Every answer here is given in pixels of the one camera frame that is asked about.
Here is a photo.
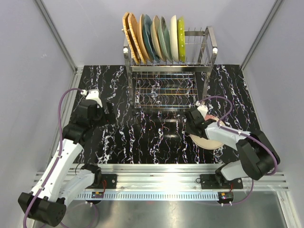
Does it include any pale green bottom plate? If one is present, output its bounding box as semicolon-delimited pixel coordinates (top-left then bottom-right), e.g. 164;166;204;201
158;16;173;62

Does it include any yellow green dotted plate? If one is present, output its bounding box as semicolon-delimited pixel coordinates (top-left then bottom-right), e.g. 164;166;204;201
177;17;186;63

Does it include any woven bamboo tray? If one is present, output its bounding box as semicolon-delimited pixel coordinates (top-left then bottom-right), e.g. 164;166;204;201
128;13;147;64
123;12;140;64

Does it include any cream yellow bird plate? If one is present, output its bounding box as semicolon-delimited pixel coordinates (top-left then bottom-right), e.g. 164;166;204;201
151;15;166;62

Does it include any teal scalloped plate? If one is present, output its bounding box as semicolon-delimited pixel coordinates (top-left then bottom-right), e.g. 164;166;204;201
144;14;160;63

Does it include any stainless steel dish rack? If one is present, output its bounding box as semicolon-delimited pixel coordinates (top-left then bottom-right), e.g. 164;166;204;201
123;26;218;111

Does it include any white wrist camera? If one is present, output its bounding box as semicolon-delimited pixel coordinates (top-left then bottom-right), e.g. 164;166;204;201
80;89;103;107
195;101;209;120

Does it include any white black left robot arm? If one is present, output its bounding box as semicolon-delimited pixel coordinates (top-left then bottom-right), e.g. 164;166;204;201
18;99;115;227

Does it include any cream bird painted plate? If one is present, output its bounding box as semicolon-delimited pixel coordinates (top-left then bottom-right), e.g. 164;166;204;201
138;14;152;63

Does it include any white slotted cable duct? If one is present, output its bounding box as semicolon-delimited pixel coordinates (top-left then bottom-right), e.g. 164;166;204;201
75;191;219;201

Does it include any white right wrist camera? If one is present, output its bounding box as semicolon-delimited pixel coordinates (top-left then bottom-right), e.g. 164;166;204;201
195;101;209;120

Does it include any pink rimmed plate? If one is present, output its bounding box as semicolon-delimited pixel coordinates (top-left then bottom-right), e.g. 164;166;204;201
190;115;225;150

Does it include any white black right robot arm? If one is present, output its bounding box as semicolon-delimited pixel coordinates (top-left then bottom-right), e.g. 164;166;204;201
185;105;280;189

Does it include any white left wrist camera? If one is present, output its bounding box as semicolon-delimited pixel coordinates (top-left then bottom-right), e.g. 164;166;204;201
80;89;103;107

